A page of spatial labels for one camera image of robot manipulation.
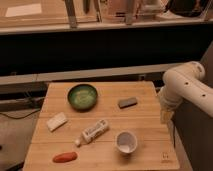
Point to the white toothpaste tube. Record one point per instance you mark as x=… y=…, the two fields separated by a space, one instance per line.
x=91 y=133

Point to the green bowl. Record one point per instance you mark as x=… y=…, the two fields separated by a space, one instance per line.
x=82 y=97

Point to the orange carrot toy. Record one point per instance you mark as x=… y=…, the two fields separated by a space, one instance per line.
x=65 y=157

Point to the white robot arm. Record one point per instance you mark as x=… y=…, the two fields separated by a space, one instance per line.
x=184 y=82

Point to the white paper cup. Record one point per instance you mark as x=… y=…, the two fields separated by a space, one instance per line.
x=126 y=142

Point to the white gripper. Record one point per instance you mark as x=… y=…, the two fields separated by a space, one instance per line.
x=166 y=111

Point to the dark grey eraser block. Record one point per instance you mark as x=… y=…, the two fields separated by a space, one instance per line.
x=127 y=102

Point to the white sponge block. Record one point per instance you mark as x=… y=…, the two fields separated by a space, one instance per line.
x=56 y=121

